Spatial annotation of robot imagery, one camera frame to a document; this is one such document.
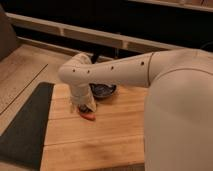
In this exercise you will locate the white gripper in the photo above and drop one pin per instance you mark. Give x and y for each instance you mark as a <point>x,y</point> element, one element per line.
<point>82,97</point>

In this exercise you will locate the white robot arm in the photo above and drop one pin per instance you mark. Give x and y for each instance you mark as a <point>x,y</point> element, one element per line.
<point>178,111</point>

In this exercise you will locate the dark bowl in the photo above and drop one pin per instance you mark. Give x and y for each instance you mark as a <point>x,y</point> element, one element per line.
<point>101,91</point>

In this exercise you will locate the dark floor mat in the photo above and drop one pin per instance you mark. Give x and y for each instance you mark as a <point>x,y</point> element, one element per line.
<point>23,140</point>

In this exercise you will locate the grey cabinet corner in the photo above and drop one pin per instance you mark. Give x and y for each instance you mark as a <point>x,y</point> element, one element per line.
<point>8,39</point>

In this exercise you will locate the white metal shelf rail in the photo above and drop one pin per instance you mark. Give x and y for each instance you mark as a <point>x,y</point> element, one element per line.
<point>89,35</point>

